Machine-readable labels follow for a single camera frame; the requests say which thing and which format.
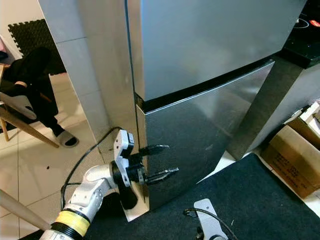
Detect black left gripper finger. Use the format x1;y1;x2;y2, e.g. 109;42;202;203
139;145;171;156
146;168;180;186

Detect black oval object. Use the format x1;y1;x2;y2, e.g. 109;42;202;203
119;187;138;210

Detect dark floor mat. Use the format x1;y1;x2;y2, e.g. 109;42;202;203
20;152;320;240

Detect white chair wooden legs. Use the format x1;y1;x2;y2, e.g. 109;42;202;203
0;92;61;149

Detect person in black clothes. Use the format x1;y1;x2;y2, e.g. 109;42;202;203
0;46;80;148

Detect black induction cooktop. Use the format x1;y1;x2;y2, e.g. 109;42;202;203
297;12;320;31

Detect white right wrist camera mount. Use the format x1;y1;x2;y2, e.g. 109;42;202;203
194;198;228;240

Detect black foam wall mat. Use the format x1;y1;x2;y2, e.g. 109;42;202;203
7;19;67;76

